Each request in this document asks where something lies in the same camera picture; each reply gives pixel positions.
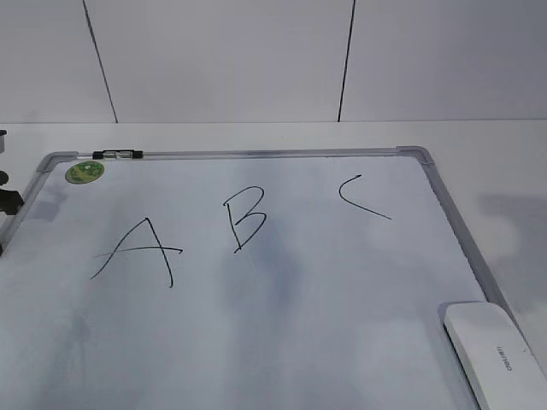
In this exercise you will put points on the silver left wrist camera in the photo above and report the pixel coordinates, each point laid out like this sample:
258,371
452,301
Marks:
3,133

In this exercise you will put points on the white whiteboard eraser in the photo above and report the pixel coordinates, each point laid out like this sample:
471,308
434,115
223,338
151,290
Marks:
499,365

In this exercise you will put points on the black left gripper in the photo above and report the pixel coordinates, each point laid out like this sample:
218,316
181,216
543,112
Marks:
11,204

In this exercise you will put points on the green round magnet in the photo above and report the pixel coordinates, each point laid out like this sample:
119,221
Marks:
84,172

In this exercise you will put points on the white whiteboard with grey frame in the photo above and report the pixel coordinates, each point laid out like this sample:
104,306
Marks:
239,280

